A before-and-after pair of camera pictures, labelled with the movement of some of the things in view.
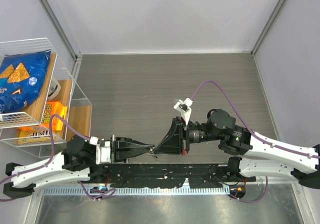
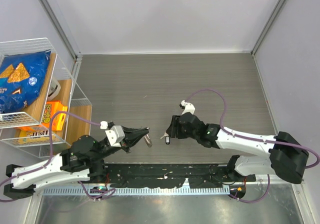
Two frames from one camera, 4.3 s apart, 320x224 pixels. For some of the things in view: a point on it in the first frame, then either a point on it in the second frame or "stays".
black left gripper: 123,148 → 133,135
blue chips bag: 21,76 stays
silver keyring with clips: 151,152 → 148,140
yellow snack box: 35,136 stays
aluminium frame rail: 60,26 stays
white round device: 54,89 stays
